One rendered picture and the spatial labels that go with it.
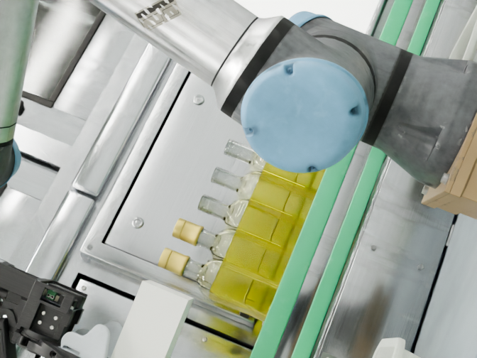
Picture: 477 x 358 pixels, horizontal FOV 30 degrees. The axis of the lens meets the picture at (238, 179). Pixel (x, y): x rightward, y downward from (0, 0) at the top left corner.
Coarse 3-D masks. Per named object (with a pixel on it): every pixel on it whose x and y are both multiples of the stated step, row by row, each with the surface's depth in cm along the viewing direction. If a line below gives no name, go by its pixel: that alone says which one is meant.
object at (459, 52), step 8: (472, 16) 142; (472, 24) 144; (464, 32) 146; (472, 32) 130; (464, 40) 148; (472, 40) 128; (456, 48) 150; (464, 48) 149; (472, 48) 128; (456, 56) 151; (464, 56) 128; (472, 56) 128
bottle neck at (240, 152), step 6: (228, 144) 155; (234, 144) 155; (240, 144) 155; (228, 150) 155; (234, 150) 155; (240, 150) 154; (246, 150) 155; (252, 150) 155; (234, 156) 155; (240, 156) 155; (246, 156) 154; (246, 162) 155
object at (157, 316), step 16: (144, 288) 106; (160, 288) 106; (144, 304) 106; (160, 304) 106; (176, 304) 106; (128, 320) 106; (144, 320) 106; (160, 320) 106; (176, 320) 106; (128, 336) 106; (144, 336) 106; (160, 336) 106; (176, 336) 109; (128, 352) 106; (144, 352) 106; (160, 352) 105
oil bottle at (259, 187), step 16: (256, 176) 151; (272, 176) 152; (240, 192) 151; (256, 192) 150; (272, 192) 150; (288, 192) 150; (304, 192) 151; (272, 208) 150; (288, 208) 149; (304, 208) 149
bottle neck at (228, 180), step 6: (216, 168) 153; (216, 174) 152; (222, 174) 152; (228, 174) 153; (234, 174) 153; (216, 180) 153; (222, 180) 152; (228, 180) 152; (234, 180) 152; (222, 186) 154; (228, 186) 153; (234, 186) 152
